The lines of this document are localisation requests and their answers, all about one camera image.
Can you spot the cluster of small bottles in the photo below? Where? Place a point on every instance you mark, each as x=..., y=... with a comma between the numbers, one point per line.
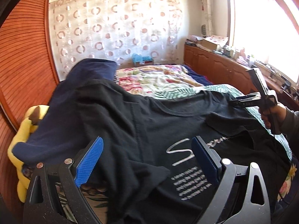
x=231, y=50

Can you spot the floral blanket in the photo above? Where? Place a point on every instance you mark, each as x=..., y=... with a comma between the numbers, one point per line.
x=149, y=77

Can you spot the person's right hand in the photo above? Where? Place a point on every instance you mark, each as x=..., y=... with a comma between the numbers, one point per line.
x=274, y=114

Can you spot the black printed T-shirt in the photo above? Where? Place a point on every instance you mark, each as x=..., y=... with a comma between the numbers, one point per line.
x=140, y=121

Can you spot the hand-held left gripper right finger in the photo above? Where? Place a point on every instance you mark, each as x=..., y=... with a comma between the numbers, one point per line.
x=205, y=161

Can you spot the person's right forearm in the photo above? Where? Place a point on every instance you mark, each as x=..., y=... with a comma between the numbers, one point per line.
x=290, y=126

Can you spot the wooden cabinet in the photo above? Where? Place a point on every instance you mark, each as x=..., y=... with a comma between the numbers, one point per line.
x=210, y=63

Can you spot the blue plastic bag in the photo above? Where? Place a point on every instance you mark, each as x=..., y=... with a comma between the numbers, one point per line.
x=140, y=58

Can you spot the wooden slatted wardrobe door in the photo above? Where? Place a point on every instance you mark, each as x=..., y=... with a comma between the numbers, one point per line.
x=25, y=51

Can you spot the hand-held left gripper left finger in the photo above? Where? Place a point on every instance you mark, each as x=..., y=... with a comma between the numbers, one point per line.
x=90, y=163

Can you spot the yellow cloth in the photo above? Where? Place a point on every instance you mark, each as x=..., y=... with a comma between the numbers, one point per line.
x=23, y=126

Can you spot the navy blue cloth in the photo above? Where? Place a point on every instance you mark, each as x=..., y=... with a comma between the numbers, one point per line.
x=70, y=86

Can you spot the circle-patterned sheer curtain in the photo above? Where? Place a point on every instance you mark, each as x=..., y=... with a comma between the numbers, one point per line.
x=112, y=28

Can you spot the bright window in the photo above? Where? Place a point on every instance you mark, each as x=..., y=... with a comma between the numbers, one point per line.
x=264, y=23

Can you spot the cardboard box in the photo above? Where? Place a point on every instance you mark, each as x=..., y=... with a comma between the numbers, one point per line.
x=210, y=43

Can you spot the navy blue blanket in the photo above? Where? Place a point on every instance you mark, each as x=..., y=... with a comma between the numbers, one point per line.
x=198, y=77

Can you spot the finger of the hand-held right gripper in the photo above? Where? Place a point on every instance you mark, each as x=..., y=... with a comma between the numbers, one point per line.
x=243, y=100

